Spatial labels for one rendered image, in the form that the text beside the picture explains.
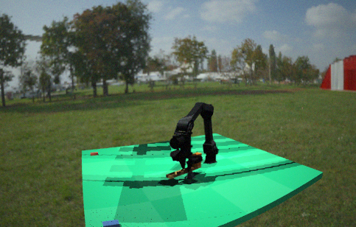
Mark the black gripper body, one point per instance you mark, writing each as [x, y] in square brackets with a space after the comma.
[192, 159]

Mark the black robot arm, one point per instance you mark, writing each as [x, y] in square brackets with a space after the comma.
[184, 138]

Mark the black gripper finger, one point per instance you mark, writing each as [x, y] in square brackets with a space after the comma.
[189, 165]
[183, 163]

